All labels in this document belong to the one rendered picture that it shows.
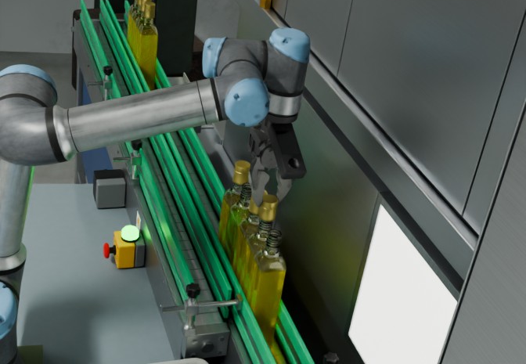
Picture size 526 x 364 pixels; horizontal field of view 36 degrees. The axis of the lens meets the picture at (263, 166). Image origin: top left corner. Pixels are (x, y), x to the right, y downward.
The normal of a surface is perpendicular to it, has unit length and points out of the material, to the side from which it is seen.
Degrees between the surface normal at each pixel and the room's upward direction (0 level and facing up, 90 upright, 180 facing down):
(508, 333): 90
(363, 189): 90
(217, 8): 90
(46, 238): 0
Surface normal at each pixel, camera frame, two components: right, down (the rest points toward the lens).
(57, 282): 0.14, -0.86
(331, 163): -0.94, 0.05
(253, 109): 0.16, 0.57
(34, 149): -0.08, 0.45
